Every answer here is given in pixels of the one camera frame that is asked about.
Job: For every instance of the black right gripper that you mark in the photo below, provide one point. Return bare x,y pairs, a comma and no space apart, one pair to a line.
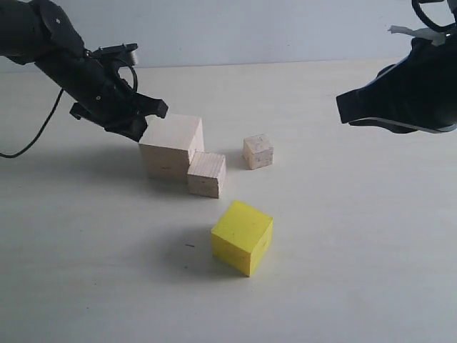
418,92

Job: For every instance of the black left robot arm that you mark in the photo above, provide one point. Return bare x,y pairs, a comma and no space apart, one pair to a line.
40,33

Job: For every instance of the large wooden cube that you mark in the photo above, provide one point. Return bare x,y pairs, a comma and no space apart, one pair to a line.
168,146

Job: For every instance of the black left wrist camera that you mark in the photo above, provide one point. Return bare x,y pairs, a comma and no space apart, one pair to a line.
124,52

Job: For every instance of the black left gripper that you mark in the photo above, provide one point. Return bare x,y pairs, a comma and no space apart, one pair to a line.
104,91

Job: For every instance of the small wooden cube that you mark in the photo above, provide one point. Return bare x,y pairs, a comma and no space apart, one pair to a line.
258,151

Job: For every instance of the yellow cube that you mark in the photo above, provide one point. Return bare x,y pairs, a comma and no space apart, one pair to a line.
241,237

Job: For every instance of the medium wooden cube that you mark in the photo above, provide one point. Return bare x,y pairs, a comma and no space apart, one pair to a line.
206,174

